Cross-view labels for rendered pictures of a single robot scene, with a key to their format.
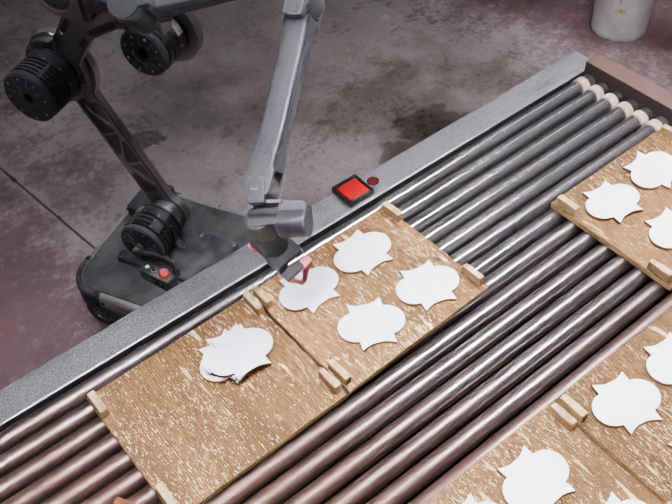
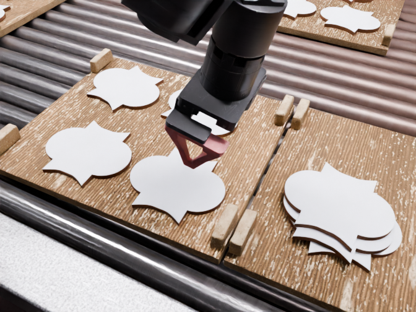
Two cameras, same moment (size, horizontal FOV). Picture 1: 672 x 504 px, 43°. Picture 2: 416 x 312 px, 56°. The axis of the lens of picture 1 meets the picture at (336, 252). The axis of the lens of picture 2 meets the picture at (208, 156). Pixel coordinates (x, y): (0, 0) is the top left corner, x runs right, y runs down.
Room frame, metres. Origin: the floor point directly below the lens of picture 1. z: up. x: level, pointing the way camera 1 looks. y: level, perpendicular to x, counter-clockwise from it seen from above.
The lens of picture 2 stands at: (1.37, 0.42, 1.38)
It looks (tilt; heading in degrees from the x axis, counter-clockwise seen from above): 45 degrees down; 241
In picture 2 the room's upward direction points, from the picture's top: straight up
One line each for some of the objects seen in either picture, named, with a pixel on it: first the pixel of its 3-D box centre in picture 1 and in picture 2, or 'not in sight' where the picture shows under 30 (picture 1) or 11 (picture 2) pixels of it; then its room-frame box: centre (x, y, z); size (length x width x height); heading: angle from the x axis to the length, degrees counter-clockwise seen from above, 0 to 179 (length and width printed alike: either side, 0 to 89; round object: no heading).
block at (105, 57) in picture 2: (473, 274); (101, 60); (1.23, -0.30, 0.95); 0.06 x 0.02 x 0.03; 36
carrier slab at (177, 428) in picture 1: (215, 398); (406, 217); (0.97, 0.27, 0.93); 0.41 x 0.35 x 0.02; 126
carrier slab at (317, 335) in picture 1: (368, 291); (150, 134); (1.22, -0.06, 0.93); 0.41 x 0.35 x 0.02; 126
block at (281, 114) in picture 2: (339, 372); (284, 110); (0.99, 0.01, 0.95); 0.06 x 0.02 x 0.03; 36
